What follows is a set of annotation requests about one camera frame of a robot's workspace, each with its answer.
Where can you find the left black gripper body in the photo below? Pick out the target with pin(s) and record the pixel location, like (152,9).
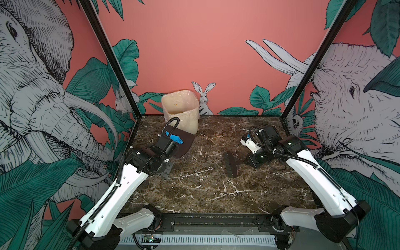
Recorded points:
(166,169)

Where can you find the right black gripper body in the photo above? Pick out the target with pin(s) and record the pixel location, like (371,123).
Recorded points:
(261,157)

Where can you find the brown hand brush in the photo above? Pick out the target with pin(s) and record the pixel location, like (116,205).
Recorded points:
(232,164)

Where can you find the blue paper scrap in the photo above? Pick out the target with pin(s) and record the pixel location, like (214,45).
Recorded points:
(175,138)

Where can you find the dark brown dustpan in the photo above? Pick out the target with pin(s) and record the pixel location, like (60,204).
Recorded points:
(184,141)

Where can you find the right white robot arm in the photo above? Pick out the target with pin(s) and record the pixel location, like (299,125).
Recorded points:
(340,214)

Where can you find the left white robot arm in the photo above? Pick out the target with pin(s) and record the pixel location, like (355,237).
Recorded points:
(101,228)

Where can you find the cream bin with plastic liner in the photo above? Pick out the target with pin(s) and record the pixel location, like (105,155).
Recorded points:
(185,105)

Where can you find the black front mounting rail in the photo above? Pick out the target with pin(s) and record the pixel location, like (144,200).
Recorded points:
(171,222)

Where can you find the white slotted cable duct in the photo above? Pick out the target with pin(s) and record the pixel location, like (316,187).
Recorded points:
(200,239)

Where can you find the right black frame post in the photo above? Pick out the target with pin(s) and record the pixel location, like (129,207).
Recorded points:
(336,26)

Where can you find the black frame post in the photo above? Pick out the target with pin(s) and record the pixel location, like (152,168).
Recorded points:
(97,27)
(336,26)

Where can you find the left black frame post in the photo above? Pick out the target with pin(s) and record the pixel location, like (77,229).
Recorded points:
(97,27)

